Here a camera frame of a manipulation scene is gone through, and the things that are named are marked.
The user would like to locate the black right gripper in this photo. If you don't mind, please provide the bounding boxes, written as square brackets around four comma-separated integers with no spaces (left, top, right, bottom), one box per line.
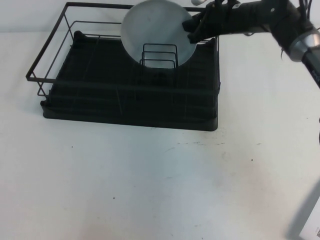
[181,0,241,44]

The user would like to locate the grey round plate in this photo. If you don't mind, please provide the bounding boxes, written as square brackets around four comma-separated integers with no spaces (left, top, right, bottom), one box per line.
[120,0,198,70]

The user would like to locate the black plastic drain tray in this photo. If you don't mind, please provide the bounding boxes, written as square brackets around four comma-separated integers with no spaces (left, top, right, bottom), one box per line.
[41,30,219,132]

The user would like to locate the black wire dish rack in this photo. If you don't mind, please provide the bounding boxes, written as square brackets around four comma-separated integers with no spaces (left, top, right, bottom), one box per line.
[25,1,222,99]

